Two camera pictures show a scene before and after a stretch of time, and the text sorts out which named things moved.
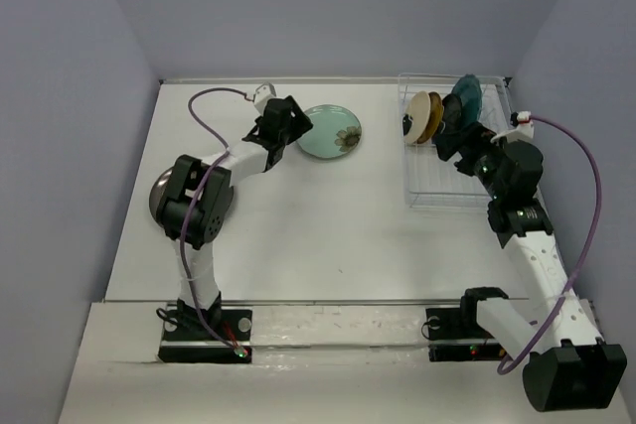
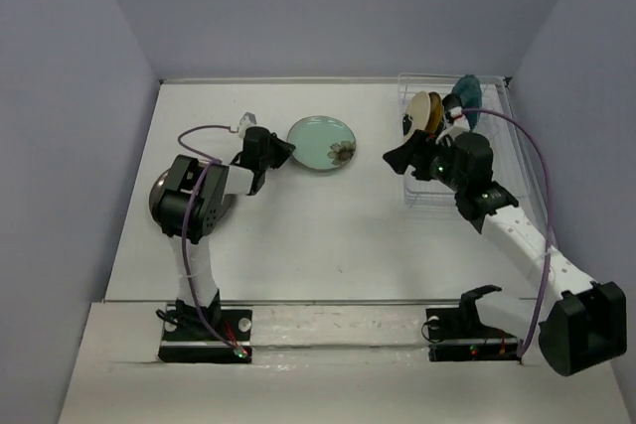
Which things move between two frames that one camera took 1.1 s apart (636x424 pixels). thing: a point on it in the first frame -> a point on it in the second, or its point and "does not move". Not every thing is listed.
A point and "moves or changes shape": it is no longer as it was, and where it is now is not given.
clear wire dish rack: x=435 y=184 does not move
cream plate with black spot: x=415 y=117 does not move
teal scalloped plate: x=469 y=90 does not move
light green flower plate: x=336 y=132 moves or changes shape
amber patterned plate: x=435 y=118 does not move
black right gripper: x=466 y=142 -> x=411 y=152
